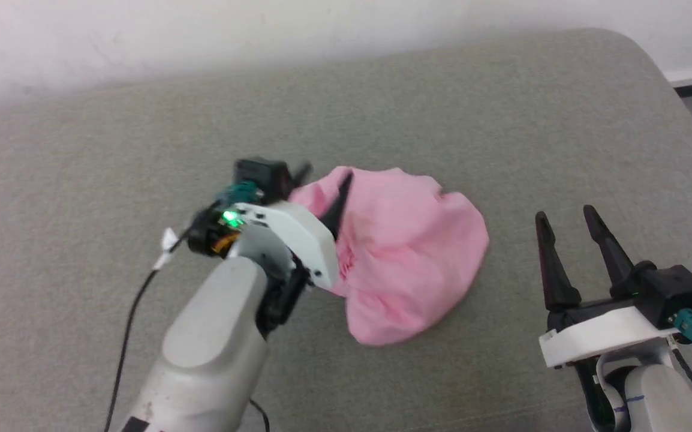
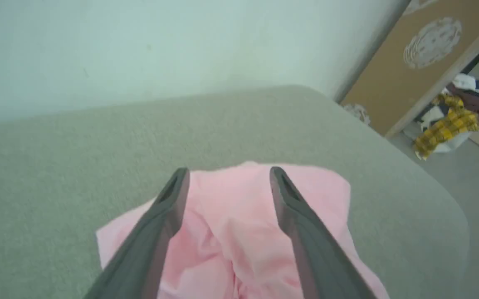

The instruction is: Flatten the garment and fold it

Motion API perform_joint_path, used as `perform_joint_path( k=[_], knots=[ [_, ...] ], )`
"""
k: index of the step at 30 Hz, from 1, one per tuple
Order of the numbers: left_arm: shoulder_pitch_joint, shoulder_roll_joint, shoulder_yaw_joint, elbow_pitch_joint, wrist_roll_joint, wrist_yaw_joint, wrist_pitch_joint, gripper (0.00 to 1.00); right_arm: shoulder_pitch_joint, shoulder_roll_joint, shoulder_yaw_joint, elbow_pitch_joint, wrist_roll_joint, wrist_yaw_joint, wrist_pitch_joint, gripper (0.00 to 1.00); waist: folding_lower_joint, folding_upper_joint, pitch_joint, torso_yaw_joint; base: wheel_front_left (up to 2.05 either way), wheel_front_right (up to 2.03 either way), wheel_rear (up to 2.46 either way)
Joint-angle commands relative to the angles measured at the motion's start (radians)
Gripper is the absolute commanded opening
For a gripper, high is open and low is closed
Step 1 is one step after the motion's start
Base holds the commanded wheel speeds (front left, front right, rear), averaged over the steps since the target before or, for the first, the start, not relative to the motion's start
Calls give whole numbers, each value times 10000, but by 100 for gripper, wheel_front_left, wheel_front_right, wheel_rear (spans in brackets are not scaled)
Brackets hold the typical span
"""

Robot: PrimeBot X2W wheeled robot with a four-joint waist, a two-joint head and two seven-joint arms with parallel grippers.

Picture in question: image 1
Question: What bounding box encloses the black left cable teal plug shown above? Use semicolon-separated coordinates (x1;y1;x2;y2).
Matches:
104;182;264;432

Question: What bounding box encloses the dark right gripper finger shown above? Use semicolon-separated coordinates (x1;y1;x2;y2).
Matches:
534;211;582;313
582;205;636;299

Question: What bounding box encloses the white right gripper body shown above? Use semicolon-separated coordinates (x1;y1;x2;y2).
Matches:
538;293;684;369

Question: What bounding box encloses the grey fabric sofa cushion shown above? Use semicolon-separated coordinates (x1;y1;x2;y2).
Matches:
0;27;692;432

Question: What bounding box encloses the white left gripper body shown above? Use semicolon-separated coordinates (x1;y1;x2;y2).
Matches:
233;200;341;290

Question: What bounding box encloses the pink garment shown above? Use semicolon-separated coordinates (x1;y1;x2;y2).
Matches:
289;166;491;347

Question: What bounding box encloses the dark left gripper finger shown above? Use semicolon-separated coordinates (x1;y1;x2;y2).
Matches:
290;162;314;188
321;173;354;242

